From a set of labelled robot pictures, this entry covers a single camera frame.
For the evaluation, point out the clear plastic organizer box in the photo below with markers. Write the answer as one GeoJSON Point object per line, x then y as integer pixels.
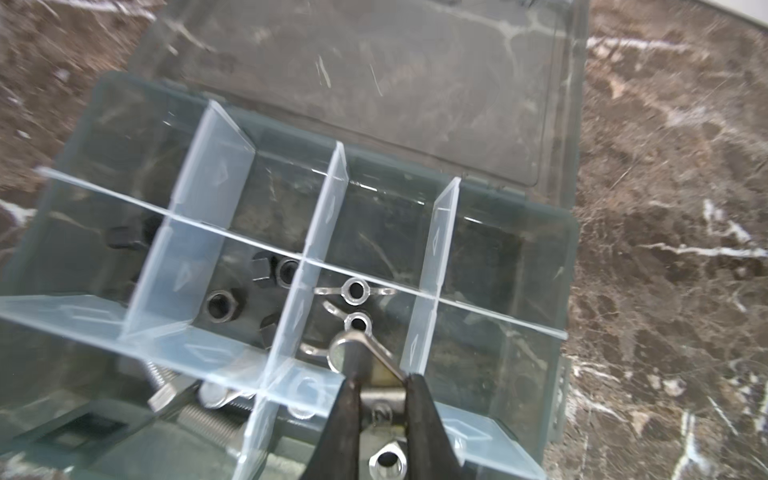
{"type": "Point", "coordinates": [149, 149]}

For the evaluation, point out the black hex nut left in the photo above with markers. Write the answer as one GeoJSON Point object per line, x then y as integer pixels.
{"type": "Point", "coordinates": [224, 305]}

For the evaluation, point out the steel hex nut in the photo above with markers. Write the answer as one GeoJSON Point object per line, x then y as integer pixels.
{"type": "Point", "coordinates": [388, 463]}

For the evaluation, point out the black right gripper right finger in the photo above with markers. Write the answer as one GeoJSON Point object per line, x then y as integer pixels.
{"type": "Point", "coordinates": [430, 452]}

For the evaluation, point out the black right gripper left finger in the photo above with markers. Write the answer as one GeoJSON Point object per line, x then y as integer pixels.
{"type": "Point", "coordinates": [336, 455]}

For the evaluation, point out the black hex nut dark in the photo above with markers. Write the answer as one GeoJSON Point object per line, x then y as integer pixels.
{"type": "Point", "coordinates": [262, 269]}

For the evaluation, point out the steel wing nut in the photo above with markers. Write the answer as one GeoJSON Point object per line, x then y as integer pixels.
{"type": "Point", "coordinates": [363, 359]}
{"type": "Point", "coordinates": [352, 321]}
{"type": "Point", "coordinates": [355, 291]}

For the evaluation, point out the black hex nut upper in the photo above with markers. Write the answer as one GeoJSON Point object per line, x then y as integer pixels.
{"type": "Point", "coordinates": [285, 272]}

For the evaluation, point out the steel hex bolt left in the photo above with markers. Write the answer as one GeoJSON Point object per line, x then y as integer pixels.
{"type": "Point", "coordinates": [173, 396]}

